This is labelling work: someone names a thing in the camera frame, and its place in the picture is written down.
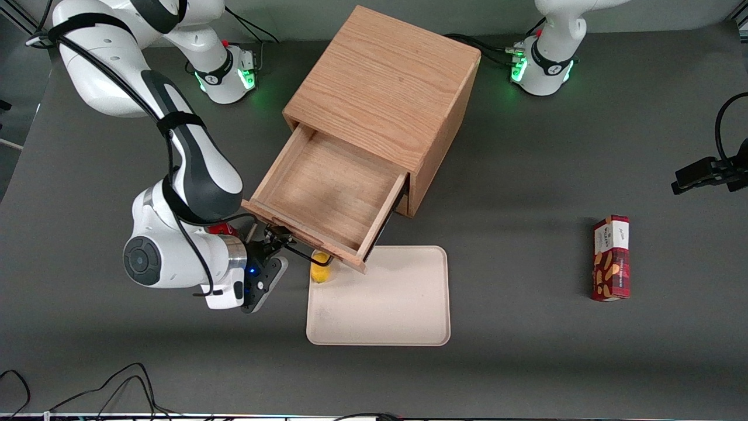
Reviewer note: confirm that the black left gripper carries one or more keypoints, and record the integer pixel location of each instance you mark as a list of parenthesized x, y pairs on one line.
[(701, 173)]

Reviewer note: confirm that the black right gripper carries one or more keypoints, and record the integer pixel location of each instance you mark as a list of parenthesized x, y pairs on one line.
[(255, 252)]

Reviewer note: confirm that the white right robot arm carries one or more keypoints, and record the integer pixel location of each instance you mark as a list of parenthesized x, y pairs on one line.
[(175, 263)]

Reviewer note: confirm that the wooden drawer cabinet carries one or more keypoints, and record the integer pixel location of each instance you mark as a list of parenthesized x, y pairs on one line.
[(385, 76)]

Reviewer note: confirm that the yellow lemon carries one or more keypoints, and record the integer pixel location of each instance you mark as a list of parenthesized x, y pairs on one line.
[(320, 273)]

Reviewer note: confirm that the red plastic bottle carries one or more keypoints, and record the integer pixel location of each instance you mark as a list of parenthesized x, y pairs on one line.
[(222, 229)]

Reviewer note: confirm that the red cookie box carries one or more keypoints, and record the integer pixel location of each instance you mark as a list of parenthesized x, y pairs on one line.
[(611, 263)]

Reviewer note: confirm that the beige plastic tray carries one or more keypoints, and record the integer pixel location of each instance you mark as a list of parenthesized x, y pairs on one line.
[(391, 304)]

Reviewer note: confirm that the thin white rod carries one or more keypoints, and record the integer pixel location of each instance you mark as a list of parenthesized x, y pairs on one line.
[(11, 144)]

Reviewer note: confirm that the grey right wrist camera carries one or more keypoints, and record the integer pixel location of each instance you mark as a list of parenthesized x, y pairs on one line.
[(266, 285)]

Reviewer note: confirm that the aluminium frame profile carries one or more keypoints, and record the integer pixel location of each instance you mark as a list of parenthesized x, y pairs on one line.
[(741, 23), (23, 24)]

